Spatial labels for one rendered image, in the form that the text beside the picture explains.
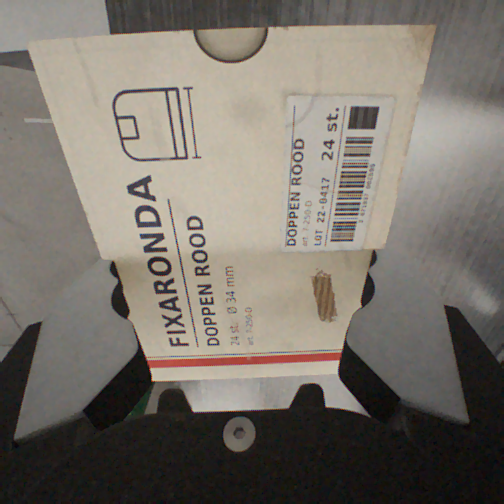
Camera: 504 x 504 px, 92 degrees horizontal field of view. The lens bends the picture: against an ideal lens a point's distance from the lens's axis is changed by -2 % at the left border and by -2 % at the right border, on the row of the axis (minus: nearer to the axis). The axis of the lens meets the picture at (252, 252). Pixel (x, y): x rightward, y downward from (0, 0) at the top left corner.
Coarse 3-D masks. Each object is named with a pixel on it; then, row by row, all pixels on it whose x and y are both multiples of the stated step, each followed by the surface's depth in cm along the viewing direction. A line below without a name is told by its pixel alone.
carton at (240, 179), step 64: (64, 64) 7; (128, 64) 7; (192, 64) 7; (256, 64) 8; (320, 64) 8; (384, 64) 8; (64, 128) 8; (128, 128) 8; (192, 128) 8; (256, 128) 8; (320, 128) 8; (384, 128) 8; (128, 192) 9; (192, 192) 9; (256, 192) 9; (320, 192) 9; (384, 192) 10; (128, 256) 11; (192, 256) 11; (256, 256) 11; (320, 256) 11; (192, 320) 12; (256, 320) 13; (320, 320) 13
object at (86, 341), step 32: (96, 288) 9; (64, 320) 8; (96, 320) 8; (128, 320) 8; (64, 352) 7; (96, 352) 7; (128, 352) 7; (32, 384) 6; (64, 384) 6; (96, 384) 6; (128, 384) 6; (32, 416) 5; (64, 416) 5; (96, 416) 6
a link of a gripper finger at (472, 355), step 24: (456, 312) 7; (456, 336) 7; (456, 360) 6; (480, 360) 6; (480, 384) 5; (408, 408) 5; (480, 408) 5; (408, 432) 5; (432, 432) 5; (456, 432) 5; (480, 432) 5; (432, 456) 4; (456, 456) 4; (480, 456) 4; (456, 480) 4; (480, 480) 4
